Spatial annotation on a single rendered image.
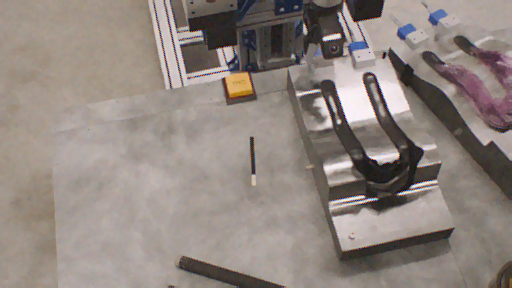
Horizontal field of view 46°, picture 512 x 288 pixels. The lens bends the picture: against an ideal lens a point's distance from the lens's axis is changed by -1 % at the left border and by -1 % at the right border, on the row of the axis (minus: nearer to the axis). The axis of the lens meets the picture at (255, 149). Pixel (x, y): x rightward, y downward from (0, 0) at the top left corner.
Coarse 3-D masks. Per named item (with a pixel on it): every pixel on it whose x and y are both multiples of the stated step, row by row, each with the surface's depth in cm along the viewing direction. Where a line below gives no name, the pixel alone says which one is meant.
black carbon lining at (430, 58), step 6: (456, 36) 163; (462, 36) 163; (456, 42) 162; (462, 42) 162; (468, 42) 162; (462, 48) 161; (468, 48) 161; (426, 54) 160; (432, 54) 160; (468, 54) 158; (426, 60) 159; (432, 60) 159; (438, 60) 159; (432, 66) 158; (492, 126) 145; (504, 132) 145
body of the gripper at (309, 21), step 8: (304, 8) 143; (312, 8) 142; (320, 8) 134; (328, 8) 134; (336, 8) 135; (312, 16) 141; (304, 24) 147; (312, 24) 141; (312, 32) 141; (312, 40) 143
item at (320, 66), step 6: (318, 48) 155; (318, 54) 154; (312, 60) 151; (318, 60) 151; (324, 60) 151; (330, 60) 151; (312, 66) 152; (318, 66) 150; (324, 66) 150; (330, 66) 150; (312, 72) 153; (318, 72) 151; (324, 72) 152; (330, 72) 152
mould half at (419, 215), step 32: (352, 64) 154; (384, 64) 154; (320, 96) 149; (352, 96) 149; (320, 128) 145; (352, 128) 144; (416, 128) 141; (320, 160) 135; (384, 160) 134; (320, 192) 142; (352, 192) 135; (416, 192) 138; (352, 224) 134; (384, 224) 134; (416, 224) 134; (448, 224) 133; (352, 256) 134
